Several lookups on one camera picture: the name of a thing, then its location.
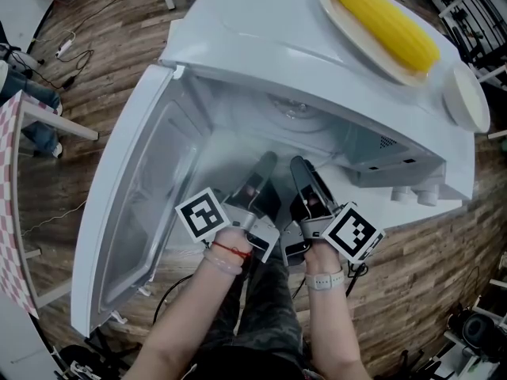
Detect yellow corn cob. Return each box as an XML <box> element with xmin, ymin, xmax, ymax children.
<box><xmin>329</xmin><ymin>0</ymin><xmax>441</xmax><ymax>74</ymax></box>

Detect beige wristwatch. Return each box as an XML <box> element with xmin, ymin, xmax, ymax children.
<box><xmin>303</xmin><ymin>268</ymin><xmax>345</xmax><ymax>292</ymax></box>

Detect white microwave oven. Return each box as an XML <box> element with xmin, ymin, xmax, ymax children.
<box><xmin>70</xmin><ymin>0</ymin><xmax>476</xmax><ymax>338</ymax></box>

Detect person's camouflage trousers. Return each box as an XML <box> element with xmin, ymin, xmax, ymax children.
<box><xmin>213</xmin><ymin>247</ymin><xmax>306</xmax><ymax>380</ymax></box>

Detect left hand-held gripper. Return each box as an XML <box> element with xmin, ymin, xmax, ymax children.
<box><xmin>174</xmin><ymin>150</ymin><xmax>283</xmax><ymax>264</ymax></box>

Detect clear glass turntable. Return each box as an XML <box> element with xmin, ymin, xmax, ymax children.
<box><xmin>231</xmin><ymin>87</ymin><xmax>352</xmax><ymax>165</ymax></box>

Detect beige oval plate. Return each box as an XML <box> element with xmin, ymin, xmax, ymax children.
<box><xmin>316</xmin><ymin>0</ymin><xmax>431</xmax><ymax>88</ymax></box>

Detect black metal railing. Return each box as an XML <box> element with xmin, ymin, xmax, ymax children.
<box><xmin>399</xmin><ymin>0</ymin><xmax>507</xmax><ymax>90</ymax></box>

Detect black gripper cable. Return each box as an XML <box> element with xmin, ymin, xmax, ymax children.
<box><xmin>152</xmin><ymin>273</ymin><xmax>196</xmax><ymax>326</ymax></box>

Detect person's left forearm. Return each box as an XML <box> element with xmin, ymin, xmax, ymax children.
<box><xmin>130</xmin><ymin>227</ymin><xmax>253</xmax><ymax>380</ymax></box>

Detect white power strip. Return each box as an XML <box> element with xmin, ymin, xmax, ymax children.
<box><xmin>55</xmin><ymin>39</ymin><xmax>76</xmax><ymax>59</ymax></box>

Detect white table under checkered cloth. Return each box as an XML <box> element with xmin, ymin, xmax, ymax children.
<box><xmin>11</xmin><ymin>97</ymin><xmax>100</xmax><ymax>310</ymax></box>

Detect black white backpack unit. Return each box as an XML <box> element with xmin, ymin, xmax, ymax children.
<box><xmin>447</xmin><ymin>309</ymin><xmax>507</xmax><ymax>371</ymax></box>

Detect white bowl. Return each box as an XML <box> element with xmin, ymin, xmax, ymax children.
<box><xmin>441</xmin><ymin>62</ymin><xmax>491</xmax><ymax>133</ymax></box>

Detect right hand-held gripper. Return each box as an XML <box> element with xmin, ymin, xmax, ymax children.
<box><xmin>280</xmin><ymin>155</ymin><xmax>386</xmax><ymax>267</ymax></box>

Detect person's right forearm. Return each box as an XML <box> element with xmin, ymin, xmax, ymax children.
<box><xmin>303</xmin><ymin>243</ymin><xmax>372</xmax><ymax>380</ymax></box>

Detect white floor cable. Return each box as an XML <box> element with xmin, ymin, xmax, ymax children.
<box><xmin>21</xmin><ymin>199</ymin><xmax>88</xmax><ymax>237</ymax></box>

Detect red string bracelet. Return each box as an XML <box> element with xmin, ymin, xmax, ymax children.
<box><xmin>212</xmin><ymin>240</ymin><xmax>253</xmax><ymax>260</ymax></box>

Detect pale translucent bangle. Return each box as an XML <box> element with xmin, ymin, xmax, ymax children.
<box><xmin>202</xmin><ymin>249</ymin><xmax>242</xmax><ymax>277</ymax></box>

